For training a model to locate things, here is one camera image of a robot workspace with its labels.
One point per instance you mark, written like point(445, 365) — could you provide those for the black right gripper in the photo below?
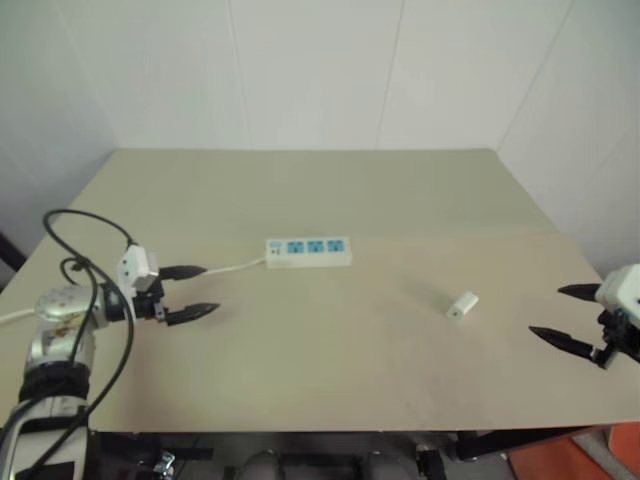
point(625, 340)

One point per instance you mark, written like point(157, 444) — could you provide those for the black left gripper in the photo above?
point(149, 306)

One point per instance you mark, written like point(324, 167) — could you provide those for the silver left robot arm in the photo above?
point(55, 306)

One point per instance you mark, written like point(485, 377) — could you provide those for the white cylindrical plug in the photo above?
point(462, 306)

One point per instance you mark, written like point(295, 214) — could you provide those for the white power strip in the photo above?
point(309, 252)

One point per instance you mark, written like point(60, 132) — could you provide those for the orange object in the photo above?
point(560, 462)

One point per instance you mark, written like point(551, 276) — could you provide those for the dark grey rounded shape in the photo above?
point(260, 467)

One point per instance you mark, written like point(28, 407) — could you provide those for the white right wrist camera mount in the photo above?
point(620, 291)

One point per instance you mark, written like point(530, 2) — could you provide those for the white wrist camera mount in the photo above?
point(134, 265)
point(620, 291)

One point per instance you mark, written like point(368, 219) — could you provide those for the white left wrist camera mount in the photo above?
point(134, 265)

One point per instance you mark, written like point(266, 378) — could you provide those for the black table frame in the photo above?
point(505, 440)

